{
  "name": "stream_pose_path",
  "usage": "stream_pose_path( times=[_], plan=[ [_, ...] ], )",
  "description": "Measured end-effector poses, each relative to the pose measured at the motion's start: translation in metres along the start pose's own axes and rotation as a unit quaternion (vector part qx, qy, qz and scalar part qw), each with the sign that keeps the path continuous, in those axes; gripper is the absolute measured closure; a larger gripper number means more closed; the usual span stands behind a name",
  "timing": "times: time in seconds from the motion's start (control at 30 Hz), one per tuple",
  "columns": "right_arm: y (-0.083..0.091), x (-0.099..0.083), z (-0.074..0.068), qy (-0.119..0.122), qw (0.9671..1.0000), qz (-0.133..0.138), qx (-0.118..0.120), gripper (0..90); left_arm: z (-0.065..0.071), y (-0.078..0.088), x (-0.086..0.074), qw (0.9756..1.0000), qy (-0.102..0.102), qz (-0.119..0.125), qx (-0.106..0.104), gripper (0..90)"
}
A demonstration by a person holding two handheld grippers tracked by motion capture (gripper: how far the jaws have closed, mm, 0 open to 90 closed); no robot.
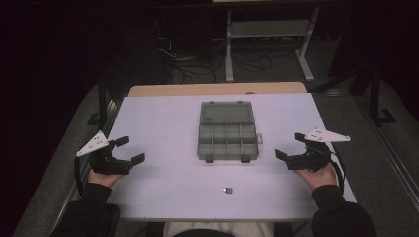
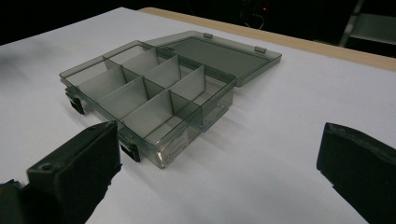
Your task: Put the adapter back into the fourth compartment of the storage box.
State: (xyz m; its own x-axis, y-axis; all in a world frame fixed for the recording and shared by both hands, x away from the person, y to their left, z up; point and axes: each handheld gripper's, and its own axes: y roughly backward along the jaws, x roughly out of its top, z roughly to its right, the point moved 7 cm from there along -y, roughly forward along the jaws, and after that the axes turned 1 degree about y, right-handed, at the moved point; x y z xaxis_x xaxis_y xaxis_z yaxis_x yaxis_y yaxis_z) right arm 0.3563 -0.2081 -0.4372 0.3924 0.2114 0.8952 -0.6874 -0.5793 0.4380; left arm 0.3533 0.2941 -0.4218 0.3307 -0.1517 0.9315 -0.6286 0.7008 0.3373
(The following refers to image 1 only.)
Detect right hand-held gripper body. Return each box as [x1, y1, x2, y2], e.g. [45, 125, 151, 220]
[286, 127, 352, 173]

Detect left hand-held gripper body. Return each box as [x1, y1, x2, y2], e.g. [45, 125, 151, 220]
[76, 130, 133, 176]

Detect grey plastic compartment box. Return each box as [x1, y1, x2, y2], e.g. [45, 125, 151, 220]
[196, 100, 264, 164]

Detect person's left hand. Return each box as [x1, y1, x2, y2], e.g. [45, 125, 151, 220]
[86, 170, 126, 189]

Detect person's right hand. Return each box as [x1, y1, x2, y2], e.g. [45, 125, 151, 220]
[293, 163, 339, 192]

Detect black metal stand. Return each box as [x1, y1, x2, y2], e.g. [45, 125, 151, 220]
[86, 70, 112, 126]
[368, 67, 397, 128]

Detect wooden table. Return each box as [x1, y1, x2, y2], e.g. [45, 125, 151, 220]
[127, 81, 308, 98]

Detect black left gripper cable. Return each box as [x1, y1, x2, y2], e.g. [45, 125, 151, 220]
[73, 155, 85, 198]

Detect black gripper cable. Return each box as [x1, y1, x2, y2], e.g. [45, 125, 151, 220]
[328, 150, 347, 196]
[73, 155, 85, 198]

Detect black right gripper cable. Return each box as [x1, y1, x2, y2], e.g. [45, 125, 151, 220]
[328, 150, 347, 196]

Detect black floor cables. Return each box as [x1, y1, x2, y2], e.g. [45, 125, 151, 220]
[155, 34, 276, 85]

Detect white metal stand frame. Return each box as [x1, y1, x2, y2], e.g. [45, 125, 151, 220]
[224, 5, 321, 84]

